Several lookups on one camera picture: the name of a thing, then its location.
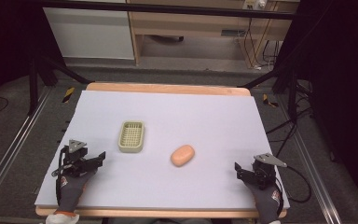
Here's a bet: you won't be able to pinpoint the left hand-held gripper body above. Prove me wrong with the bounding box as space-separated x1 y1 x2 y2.
51 139 95 179

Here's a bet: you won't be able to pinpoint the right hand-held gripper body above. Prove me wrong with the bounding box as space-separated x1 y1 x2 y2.
251 152 288 191

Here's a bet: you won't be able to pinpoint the beige slotted soap dish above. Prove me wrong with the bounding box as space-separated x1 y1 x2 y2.
117 119 146 154

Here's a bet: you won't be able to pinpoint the orange soap bar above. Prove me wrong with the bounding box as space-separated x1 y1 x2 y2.
170 144 196 168

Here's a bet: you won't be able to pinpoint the yellow black floor marker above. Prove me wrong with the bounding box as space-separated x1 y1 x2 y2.
62 86 76 105
262 93 280 109

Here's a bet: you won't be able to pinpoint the white table mat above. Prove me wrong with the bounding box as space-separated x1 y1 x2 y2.
34 90 291 211

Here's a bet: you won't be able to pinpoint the black metal stand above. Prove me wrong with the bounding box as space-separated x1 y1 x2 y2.
27 54 92 117
236 63 300 120

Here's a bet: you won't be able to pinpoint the wooden table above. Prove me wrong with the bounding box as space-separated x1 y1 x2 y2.
34 81 289 219

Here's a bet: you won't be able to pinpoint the dark curtain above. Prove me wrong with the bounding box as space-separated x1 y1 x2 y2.
274 0 358 216
0 0 63 124

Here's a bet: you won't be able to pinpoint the white cabinet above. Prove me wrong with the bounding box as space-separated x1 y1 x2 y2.
42 7 135 61

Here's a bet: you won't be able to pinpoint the wooden desk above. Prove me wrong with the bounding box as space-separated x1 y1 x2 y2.
126 0 296 68

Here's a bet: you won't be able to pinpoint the white power strip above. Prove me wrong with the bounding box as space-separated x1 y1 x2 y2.
242 0 268 10

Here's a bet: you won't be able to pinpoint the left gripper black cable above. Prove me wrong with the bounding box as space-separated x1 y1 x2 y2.
54 145 68 207

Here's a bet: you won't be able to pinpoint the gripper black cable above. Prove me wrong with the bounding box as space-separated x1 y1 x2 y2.
278 164 312 204
54 145 68 207

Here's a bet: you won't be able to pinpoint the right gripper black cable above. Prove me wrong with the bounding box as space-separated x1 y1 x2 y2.
278 164 312 204

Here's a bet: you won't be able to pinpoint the aluminium floor rail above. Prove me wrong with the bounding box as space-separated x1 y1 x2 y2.
0 88 53 217
276 94 346 224

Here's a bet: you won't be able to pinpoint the black floor cables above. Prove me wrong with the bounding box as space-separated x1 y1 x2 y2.
265 78 316 158

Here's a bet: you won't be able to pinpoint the hanging desk cables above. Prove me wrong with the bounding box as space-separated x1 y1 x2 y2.
242 18 282 69

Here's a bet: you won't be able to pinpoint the black frame crossbar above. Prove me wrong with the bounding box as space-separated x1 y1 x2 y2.
38 0 296 21

